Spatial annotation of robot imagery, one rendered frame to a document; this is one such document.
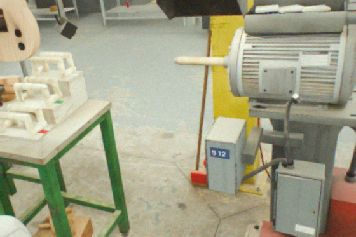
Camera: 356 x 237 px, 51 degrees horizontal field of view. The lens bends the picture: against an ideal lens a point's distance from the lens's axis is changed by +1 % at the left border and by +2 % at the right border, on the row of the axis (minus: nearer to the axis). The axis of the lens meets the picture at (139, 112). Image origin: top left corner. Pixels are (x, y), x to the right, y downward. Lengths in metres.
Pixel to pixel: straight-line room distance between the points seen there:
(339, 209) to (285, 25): 0.69
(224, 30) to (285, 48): 1.07
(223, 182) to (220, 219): 1.30
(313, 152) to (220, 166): 0.36
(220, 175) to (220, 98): 1.30
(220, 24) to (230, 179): 1.29
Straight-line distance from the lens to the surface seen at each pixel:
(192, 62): 1.43
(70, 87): 1.88
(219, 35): 2.32
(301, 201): 1.40
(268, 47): 1.28
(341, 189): 1.55
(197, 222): 2.50
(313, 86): 1.27
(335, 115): 1.33
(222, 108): 2.49
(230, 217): 2.54
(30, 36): 1.62
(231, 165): 1.18
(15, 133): 1.82
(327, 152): 1.40
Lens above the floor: 1.71
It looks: 26 degrees down
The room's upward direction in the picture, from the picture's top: 8 degrees counter-clockwise
